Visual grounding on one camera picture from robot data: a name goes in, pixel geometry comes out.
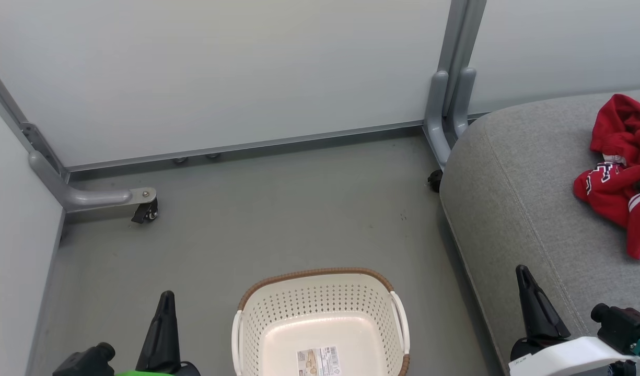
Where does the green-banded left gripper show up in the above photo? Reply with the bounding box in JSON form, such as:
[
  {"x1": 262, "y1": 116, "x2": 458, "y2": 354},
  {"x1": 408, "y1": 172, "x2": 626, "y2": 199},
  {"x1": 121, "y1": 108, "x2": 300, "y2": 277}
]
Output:
[{"x1": 115, "y1": 290, "x2": 202, "y2": 376}]

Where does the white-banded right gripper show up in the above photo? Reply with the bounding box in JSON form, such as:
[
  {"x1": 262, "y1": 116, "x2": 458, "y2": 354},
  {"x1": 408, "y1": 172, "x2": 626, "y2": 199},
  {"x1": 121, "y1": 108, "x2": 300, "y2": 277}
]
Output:
[{"x1": 508, "y1": 265, "x2": 640, "y2": 376}]

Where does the red and white shirt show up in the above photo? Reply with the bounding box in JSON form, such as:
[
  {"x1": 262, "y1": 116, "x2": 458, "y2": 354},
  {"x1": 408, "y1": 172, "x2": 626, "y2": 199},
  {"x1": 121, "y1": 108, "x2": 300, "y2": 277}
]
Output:
[{"x1": 573, "y1": 93, "x2": 640, "y2": 262}]

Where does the grey fabric sofa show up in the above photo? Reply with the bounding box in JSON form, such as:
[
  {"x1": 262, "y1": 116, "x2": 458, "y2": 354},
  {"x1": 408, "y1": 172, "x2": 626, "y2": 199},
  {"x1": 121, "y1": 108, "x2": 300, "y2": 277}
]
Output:
[{"x1": 438, "y1": 88, "x2": 640, "y2": 376}]

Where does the black caster wheel with brake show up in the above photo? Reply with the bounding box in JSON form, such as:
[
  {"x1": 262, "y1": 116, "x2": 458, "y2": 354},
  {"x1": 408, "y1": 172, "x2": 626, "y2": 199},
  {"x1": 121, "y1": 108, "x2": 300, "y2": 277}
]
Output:
[{"x1": 131, "y1": 198, "x2": 159, "y2": 225}]

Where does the paper label sticker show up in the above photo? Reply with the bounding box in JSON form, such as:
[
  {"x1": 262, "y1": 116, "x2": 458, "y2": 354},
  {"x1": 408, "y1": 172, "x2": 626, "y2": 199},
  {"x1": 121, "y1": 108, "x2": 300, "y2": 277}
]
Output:
[{"x1": 297, "y1": 346, "x2": 342, "y2": 376}]

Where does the white perforated laundry basket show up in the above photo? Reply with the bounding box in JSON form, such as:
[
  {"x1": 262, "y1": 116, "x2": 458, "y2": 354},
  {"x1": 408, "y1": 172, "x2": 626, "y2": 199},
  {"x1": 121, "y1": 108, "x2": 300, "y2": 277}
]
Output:
[{"x1": 231, "y1": 268, "x2": 411, "y2": 376}]

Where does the grey partition foot with plate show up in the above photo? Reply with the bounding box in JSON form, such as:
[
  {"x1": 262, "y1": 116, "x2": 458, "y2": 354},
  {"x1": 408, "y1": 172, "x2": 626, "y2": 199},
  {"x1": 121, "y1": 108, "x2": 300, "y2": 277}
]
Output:
[{"x1": 20, "y1": 122, "x2": 158, "y2": 213}]

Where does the grey partition bottom rail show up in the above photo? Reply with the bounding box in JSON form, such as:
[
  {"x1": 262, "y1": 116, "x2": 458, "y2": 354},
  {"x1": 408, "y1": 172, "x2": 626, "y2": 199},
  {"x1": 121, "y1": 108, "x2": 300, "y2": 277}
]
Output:
[{"x1": 64, "y1": 120, "x2": 426, "y2": 173}]

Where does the grey partition post with feet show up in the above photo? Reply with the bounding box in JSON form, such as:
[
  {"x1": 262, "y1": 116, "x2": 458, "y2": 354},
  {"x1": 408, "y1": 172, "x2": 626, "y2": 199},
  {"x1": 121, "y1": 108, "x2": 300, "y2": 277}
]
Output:
[{"x1": 423, "y1": 0, "x2": 488, "y2": 171}]

